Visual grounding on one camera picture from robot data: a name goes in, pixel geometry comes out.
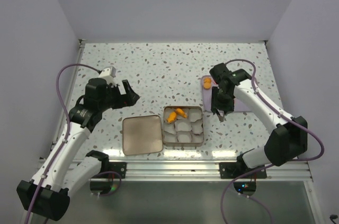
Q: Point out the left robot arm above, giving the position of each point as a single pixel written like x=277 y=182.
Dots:
x=49 y=191

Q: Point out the gold cookie tin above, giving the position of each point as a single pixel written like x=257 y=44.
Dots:
x=184 y=132

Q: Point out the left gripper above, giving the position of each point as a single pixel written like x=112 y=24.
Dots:
x=123 y=100

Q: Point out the gold tin lid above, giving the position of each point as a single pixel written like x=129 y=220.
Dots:
x=142 y=135

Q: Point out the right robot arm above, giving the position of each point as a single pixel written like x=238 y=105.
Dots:
x=288 y=138

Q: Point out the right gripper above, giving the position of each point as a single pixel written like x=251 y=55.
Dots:
x=227 y=107

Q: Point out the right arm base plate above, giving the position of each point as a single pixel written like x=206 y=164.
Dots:
x=232 y=170

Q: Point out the metal tongs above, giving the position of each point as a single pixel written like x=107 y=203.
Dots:
x=220 y=115

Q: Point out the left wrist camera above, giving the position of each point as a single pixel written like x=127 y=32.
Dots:
x=108 y=74

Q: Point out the lilac tray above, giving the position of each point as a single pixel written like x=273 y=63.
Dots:
x=206 y=97

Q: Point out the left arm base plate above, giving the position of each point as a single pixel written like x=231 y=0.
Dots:
x=114 y=169

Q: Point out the aluminium rail frame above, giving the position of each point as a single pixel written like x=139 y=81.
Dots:
x=206 y=170

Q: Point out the orange fish cookie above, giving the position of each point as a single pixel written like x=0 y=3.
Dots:
x=171 y=117
x=181 y=112

